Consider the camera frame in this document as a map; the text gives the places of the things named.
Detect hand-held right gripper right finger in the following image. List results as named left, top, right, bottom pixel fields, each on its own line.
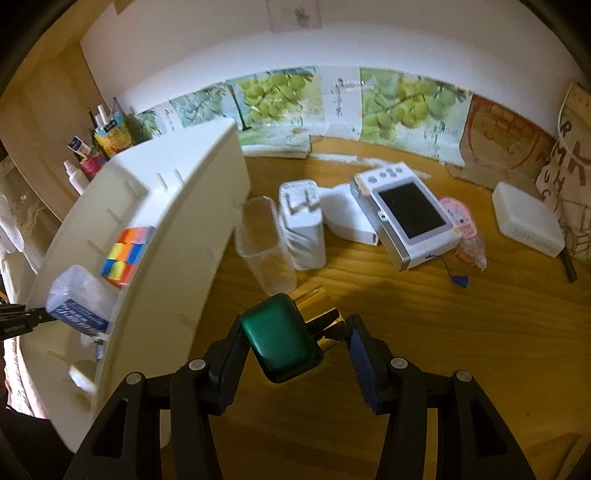
left=344, top=314, right=536, bottom=480

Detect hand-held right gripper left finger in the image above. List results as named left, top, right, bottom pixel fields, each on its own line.
left=62, top=316, right=252, bottom=480

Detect green bottle with gold cap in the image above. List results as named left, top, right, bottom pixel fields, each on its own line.
left=239, top=285, right=346, bottom=384

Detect clear labelled plastic box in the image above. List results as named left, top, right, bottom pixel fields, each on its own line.
left=45, top=264, right=116, bottom=337

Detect clear plastic container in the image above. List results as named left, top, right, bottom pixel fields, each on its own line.
left=235, top=196, right=297, bottom=296

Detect multicoloured puzzle cube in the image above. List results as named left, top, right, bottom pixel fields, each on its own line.
left=100, top=226, right=155, bottom=288

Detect white plastic organizer tray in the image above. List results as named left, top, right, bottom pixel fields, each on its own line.
left=21, top=117, right=252, bottom=453

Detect white charger plug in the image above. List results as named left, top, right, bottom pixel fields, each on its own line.
left=278, top=180, right=327, bottom=271

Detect white bottle-shaped board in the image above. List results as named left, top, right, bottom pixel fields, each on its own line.
left=318, top=183, right=380, bottom=245

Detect white handheld console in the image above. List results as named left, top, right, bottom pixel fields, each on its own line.
left=349, top=162, right=462, bottom=272

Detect white cloth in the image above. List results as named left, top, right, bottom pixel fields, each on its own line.
left=0, top=194, right=44, bottom=273

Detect blue tassel charm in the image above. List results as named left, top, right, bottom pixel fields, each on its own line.
left=425, top=253, right=469, bottom=288

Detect white spray bottle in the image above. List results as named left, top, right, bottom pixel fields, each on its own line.
left=64, top=159, right=90, bottom=195

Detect pink tube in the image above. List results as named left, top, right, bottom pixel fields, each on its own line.
left=78, top=154, right=109, bottom=181

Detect blue and white tube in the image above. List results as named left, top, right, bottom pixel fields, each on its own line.
left=68, top=135, right=93, bottom=160

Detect pink round item in bag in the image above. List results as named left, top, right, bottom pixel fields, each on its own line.
left=438, top=196, right=488, bottom=269

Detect yellow orange packet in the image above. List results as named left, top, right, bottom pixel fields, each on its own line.
left=92, top=121, right=134, bottom=160

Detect white pens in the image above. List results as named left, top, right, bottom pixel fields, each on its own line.
left=88, top=104, right=112, bottom=132

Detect white rectangular box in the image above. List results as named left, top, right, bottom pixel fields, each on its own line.
left=491, top=181, right=566, bottom=257

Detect dark pen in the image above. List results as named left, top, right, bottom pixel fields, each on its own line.
left=561, top=249, right=578, bottom=283

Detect folded grape print carton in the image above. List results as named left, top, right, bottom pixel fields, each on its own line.
left=226, top=65, right=319, bottom=160

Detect large grape print carton panel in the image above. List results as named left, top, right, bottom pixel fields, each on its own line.
left=358, top=67, right=474, bottom=164

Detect white printed carton panel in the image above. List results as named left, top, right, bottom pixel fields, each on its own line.
left=316, top=65, right=363, bottom=141

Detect brown printed cardboard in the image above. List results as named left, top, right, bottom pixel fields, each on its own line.
left=445, top=95, right=557, bottom=195

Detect printed canvas bag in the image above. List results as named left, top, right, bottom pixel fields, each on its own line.
left=536, top=83, right=591, bottom=264

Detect pink square wall sticker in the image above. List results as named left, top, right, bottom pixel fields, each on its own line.
left=268, top=0, right=322, bottom=32

